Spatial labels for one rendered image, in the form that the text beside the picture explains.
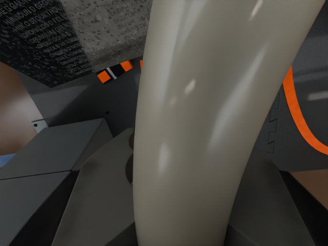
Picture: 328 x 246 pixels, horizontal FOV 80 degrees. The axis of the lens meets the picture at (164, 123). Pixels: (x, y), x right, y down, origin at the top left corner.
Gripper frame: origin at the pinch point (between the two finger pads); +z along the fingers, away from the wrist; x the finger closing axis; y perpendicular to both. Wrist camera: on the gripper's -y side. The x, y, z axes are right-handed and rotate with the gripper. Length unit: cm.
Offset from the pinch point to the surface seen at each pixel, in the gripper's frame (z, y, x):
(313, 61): 83, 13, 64
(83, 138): 68, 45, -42
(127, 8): 19.0, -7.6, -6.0
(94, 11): 18.4, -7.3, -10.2
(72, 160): 52, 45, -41
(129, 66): 79, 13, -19
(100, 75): 85, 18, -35
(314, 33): 83, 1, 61
